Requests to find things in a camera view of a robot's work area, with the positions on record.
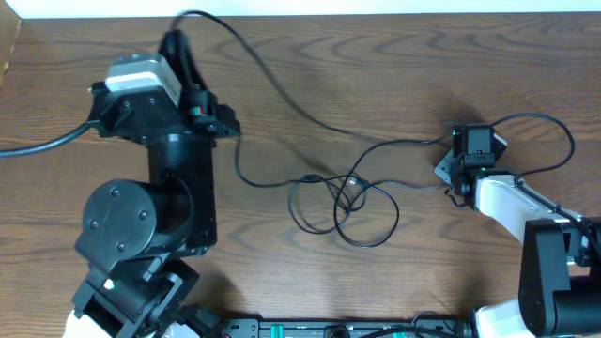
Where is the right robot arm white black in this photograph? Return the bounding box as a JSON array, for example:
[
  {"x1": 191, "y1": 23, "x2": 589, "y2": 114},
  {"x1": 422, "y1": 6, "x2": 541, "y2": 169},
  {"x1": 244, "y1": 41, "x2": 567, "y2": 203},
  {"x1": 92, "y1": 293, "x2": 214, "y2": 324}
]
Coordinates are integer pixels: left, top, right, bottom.
[{"x1": 435, "y1": 124, "x2": 600, "y2": 337}]

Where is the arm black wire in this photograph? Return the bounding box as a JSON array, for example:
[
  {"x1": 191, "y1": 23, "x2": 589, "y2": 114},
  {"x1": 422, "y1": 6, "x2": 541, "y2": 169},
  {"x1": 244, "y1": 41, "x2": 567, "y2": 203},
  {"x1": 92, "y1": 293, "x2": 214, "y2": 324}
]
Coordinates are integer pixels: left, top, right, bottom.
[
  {"x1": 490, "y1": 112, "x2": 601, "y2": 264},
  {"x1": 0, "y1": 119, "x2": 102, "y2": 160}
]

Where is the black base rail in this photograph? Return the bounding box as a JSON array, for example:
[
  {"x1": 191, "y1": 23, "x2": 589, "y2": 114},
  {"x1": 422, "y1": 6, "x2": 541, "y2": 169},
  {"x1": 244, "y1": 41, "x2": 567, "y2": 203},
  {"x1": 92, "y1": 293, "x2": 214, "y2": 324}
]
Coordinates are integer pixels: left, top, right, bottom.
[{"x1": 177, "y1": 304, "x2": 475, "y2": 338}]

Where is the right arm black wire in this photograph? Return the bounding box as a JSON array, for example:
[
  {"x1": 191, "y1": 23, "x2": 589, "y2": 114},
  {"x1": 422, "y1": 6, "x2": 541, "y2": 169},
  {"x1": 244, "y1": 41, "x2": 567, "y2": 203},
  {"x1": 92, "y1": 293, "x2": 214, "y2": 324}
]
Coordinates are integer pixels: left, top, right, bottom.
[{"x1": 490, "y1": 112, "x2": 601, "y2": 264}]

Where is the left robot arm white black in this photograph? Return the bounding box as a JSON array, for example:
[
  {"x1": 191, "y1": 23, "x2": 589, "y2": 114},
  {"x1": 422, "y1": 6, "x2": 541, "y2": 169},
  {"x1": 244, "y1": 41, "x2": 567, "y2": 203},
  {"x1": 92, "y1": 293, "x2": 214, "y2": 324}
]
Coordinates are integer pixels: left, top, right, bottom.
[{"x1": 65, "y1": 29, "x2": 240, "y2": 337}]

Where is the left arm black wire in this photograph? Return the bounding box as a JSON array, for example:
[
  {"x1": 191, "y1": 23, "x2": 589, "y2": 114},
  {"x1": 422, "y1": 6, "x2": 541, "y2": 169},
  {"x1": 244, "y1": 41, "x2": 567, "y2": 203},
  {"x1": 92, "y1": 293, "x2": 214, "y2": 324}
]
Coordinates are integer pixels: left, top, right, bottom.
[{"x1": 0, "y1": 119, "x2": 102, "y2": 160}]

